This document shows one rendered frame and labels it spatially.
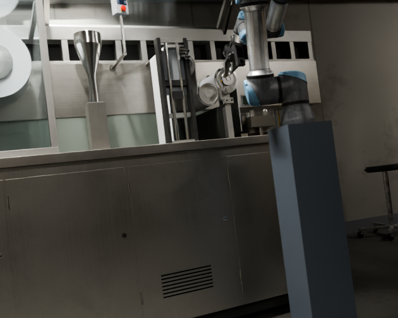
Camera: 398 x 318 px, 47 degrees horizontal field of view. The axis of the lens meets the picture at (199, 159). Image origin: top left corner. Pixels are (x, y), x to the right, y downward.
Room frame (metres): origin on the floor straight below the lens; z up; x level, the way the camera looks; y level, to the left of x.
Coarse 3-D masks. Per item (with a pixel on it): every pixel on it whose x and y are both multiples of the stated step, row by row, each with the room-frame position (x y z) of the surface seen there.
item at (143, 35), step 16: (48, 32) 2.46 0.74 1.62; (64, 32) 2.50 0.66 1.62; (112, 32) 2.61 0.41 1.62; (128, 32) 2.65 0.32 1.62; (144, 32) 2.68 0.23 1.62; (160, 32) 2.73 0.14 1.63; (176, 32) 2.77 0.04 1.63; (192, 32) 2.81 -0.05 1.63; (208, 32) 2.86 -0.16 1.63; (288, 32) 3.10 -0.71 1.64; (304, 32) 3.15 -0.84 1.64; (48, 48) 2.53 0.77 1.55; (64, 48) 2.50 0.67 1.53; (112, 48) 2.68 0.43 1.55; (128, 48) 2.72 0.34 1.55; (144, 48) 2.68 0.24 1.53; (192, 48) 2.81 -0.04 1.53; (208, 48) 2.88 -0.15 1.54; (272, 48) 3.04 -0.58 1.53; (288, 48) 3.12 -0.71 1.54; (304, 48) 3.20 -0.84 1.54
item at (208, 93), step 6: (204, 84) 2.46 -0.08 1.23; (210, 84) 2.47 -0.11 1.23; (198, 90) 2.45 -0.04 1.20; (204, 90) 2.46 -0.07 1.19; (210, 90) 2.47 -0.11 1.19; (216, 90) 2.49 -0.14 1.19; (204, 96) 2.46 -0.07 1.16; (210, 96) 2.47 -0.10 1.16; (216, 96) 2.49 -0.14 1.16; (204, 102) 2.45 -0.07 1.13; (210, 102) 2.47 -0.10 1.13
